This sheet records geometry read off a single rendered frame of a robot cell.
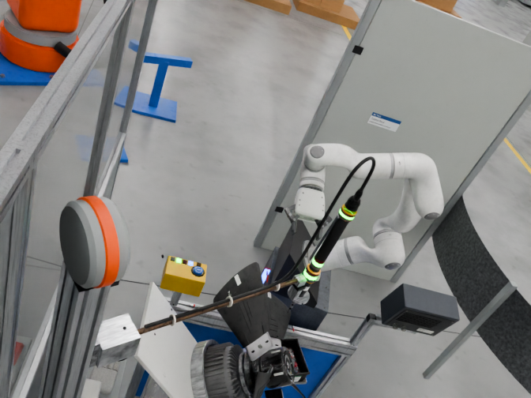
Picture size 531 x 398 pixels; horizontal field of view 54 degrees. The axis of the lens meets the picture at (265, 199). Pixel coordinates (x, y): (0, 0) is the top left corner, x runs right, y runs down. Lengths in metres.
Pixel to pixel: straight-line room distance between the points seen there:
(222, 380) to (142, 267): 1.89
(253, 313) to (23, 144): 1.01
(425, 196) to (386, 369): 2.01
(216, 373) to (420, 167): 0.95
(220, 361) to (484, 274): 2.13
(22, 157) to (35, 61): 4.28
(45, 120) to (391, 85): 2.61
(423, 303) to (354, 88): 1.49
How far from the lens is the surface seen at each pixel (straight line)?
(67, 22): 5.06
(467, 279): 3.59
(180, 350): 1.70
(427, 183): 1.90
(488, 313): 3.45
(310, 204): 1.73
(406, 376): 3.80
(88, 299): 1.02
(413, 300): 2.25
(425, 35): 3.22
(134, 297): 3.35
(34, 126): 0.92
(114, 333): 1.23
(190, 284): 2.08
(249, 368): 1.73
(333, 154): 1.72
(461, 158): 3.71
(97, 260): 0.89
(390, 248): 2.24
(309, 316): 2.44
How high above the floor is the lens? 2.56
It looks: 35 degrees down
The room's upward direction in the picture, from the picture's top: 25 degrees clockwise
